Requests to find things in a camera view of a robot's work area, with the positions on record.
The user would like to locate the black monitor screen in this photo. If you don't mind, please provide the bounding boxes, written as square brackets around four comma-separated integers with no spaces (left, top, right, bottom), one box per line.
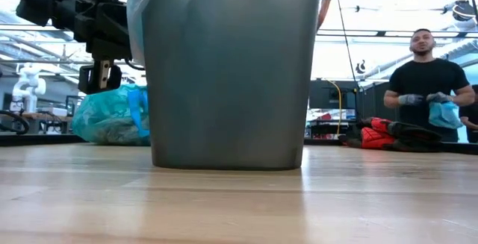
[308,79,360,110]

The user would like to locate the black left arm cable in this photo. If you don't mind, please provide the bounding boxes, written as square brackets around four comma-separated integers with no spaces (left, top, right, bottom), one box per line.
[124,57,146,72]

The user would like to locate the light blue plastic bag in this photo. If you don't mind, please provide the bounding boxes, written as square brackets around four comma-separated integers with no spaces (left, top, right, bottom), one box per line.
[125,0,337,68]

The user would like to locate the small blue plastic bag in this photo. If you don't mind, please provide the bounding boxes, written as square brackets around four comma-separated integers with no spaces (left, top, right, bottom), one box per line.
[428,101,464,130]

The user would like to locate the dark grey trash bin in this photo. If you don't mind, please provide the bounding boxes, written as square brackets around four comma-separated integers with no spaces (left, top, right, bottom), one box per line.
[141,0,324,172]

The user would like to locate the teal blue bin liner bag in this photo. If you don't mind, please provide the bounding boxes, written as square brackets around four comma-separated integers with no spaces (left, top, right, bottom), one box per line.
[71,83,152,147]

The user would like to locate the wooden bench with cables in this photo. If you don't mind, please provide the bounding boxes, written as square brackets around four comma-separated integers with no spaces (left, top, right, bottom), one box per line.
[0,108,75,136]

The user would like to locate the white humanoid robot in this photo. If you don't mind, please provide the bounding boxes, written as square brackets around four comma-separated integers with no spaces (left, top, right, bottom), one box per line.
[10,63,47,113]

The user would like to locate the red and black glove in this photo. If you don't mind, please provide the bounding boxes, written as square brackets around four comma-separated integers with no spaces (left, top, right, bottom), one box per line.
[338,116,444,154]

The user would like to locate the person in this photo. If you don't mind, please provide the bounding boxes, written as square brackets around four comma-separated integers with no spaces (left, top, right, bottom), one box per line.
[383,28,477,143]
[459,84,478,144]

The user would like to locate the black partition panels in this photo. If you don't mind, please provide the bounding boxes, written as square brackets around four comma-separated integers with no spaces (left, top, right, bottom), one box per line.
[358,81,403,122]

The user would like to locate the yellow cable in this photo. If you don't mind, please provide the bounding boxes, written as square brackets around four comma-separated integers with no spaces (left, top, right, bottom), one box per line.
[324,79,344,137]

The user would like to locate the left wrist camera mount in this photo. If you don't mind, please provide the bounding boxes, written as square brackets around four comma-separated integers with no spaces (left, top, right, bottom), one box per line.
[77,59,123,96]

